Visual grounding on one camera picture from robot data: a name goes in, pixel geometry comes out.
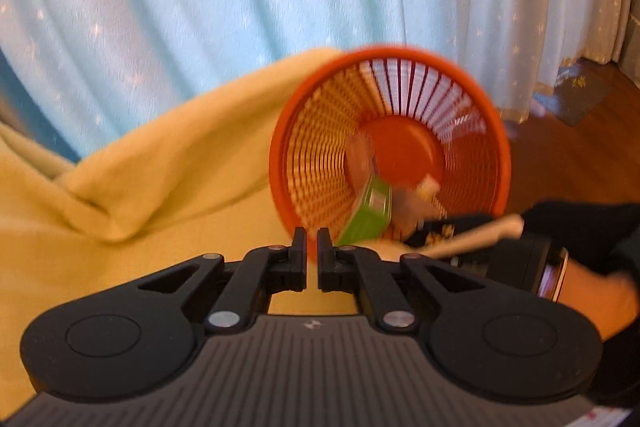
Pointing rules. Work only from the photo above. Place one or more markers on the light blue star curtain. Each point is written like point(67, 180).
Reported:
point(200, 7)

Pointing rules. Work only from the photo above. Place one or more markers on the yellow blanket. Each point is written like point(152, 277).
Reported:
point(150, 187)

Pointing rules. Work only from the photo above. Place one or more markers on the orange plastic mesh basket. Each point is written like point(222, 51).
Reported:
point(405, 147)

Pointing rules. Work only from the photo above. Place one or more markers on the person's right forearm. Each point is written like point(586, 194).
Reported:
point(595, 302)

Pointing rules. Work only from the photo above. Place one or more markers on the white box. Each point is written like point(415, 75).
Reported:
point(429, 188)

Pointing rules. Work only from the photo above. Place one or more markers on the person's black clothing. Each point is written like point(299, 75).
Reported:
point(575, 227)

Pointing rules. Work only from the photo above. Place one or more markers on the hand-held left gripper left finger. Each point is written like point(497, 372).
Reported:
point(300, 257)

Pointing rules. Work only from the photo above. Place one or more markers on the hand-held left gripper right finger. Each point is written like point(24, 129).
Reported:
point(325, 257)

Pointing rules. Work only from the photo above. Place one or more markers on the green box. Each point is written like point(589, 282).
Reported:
point(370, 212)

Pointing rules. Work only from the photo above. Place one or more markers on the clear plastic item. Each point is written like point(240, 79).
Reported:
point(360, 162)

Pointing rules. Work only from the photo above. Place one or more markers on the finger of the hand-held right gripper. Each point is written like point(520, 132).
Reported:
point(465, 223)

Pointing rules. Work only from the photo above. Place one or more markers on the dark floor mat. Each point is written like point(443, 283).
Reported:
point(580, 99)

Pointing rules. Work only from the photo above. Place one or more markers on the cream stick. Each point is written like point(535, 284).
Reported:
point(480, 237)

